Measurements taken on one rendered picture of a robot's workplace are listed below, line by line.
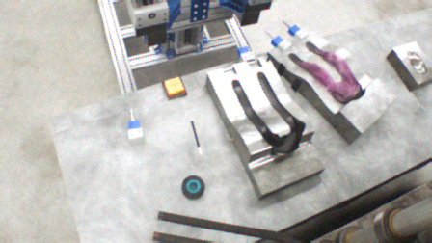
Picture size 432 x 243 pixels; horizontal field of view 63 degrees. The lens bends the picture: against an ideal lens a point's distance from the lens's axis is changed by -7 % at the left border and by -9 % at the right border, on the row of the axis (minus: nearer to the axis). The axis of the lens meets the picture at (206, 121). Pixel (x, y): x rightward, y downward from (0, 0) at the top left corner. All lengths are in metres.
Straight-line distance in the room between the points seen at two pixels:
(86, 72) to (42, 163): 0.66
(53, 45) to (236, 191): 1.83
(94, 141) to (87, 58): 1.28
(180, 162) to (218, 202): 0.20
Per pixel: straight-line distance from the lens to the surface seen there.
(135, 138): 1.37
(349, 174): 1.51
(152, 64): 2.28
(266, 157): 1.35
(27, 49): 2.83
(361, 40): 1.89
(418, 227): 0.88
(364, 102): 1.54
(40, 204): 2.29
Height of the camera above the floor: 2.09
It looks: 63 degrees down
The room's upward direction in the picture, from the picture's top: 10 degrees clockwise
